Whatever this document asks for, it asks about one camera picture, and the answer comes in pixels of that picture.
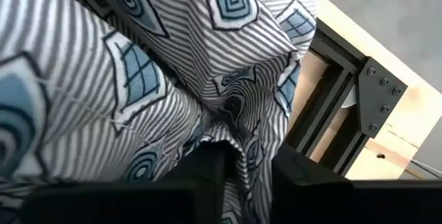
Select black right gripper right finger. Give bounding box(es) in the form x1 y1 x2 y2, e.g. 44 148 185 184
271 142 442 224

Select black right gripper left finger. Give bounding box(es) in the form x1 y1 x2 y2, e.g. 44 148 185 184
19 143 226 224

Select grey patterned garment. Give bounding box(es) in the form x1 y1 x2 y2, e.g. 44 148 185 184
0 0 318 224

